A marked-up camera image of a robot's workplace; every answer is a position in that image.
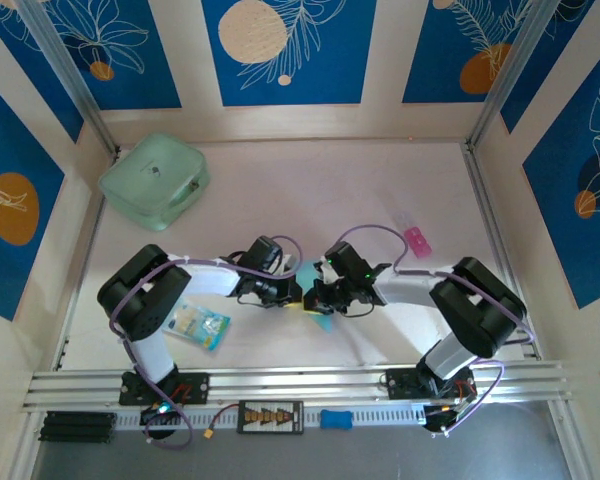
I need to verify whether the light blue cloth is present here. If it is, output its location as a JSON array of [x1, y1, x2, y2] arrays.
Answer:
[[295, 262, 339, 335]]

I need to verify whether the pink clear plastic stick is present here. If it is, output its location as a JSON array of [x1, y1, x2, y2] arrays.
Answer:
[[393, 212, 434, 260]]

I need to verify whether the blue snack packet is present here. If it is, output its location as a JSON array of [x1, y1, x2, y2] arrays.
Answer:
[[162, 298, 232, 354]]

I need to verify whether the black power distribution board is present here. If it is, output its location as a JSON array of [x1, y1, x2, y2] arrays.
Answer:
[[236, 400, 305, 435]]

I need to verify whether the blue foam block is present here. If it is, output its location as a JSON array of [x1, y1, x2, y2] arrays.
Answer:
[[319, 408, 354, 430]]

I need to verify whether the mint green zipper pouch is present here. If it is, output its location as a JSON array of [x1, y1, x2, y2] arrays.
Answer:
[[98, 131, 212, 232]]

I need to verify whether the circuit board with green light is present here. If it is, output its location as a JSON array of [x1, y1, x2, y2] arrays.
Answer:
[[139, 403, 182, 427]]

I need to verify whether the black ribbed block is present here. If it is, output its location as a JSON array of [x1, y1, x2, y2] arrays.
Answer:
[[38, 410, 117, 444]]

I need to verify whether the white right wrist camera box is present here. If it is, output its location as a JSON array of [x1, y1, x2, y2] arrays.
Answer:
[[317, 256, 340, 282]]

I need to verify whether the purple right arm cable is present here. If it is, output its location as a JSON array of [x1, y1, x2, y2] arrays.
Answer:
[[337, 225, 536, 435]]

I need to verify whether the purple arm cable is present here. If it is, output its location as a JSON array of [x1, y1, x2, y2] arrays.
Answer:
[[337, 225, 536, 435], [109, 234, 304, 451]]

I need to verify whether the aluminium mounting rail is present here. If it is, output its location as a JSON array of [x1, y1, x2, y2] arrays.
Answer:
[[22, 360, 574, 415]]

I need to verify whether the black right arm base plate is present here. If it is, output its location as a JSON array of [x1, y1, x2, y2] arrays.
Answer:
[[379, 367, 479, 401]]

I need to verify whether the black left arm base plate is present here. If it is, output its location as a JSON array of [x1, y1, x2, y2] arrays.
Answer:
[[118, 372, 211, 406]]

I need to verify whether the slotted grey cable duct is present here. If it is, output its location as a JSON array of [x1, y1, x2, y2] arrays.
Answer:
[[113, 403, 427, 432]]

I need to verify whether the brown wire with yellow plug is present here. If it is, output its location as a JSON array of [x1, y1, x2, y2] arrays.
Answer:
[[203, 402, 241, 442]]

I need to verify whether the circuit board with orange wires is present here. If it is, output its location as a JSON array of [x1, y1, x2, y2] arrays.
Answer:
[[423, 402, 470, 435]]

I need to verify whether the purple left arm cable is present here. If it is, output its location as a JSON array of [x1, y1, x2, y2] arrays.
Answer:
[[109, 234, 304, 451]]

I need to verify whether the aluminium frame post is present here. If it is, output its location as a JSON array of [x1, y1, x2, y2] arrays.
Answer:
[[463, 0, 557, 154], [15, 0, 122, 157]]

